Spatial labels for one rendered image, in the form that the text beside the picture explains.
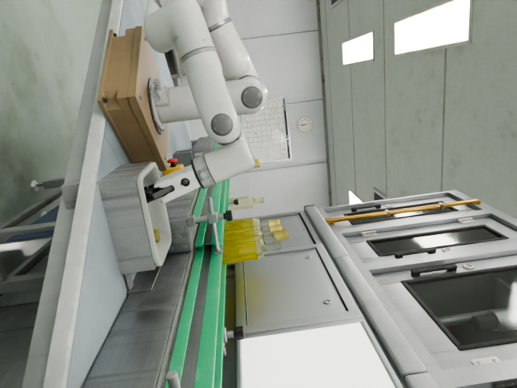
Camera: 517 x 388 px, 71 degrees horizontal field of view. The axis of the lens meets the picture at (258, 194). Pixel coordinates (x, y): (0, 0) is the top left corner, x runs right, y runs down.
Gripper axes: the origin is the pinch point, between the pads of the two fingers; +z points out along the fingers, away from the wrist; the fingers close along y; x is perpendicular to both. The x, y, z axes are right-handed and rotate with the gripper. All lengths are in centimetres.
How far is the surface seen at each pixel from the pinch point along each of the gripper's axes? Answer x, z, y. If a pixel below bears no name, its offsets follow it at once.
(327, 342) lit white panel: -48, -29, -10
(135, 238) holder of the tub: -6.8, 2.2, -8.2
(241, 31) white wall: 109, -80, 607
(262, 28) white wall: 101, -116, 607
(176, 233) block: -14.9, -0.7, 11.0
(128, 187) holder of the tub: 4.2, -1.7, -8.5
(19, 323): -26, 61, 21
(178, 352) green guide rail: -24.8, -3.1, -27.4
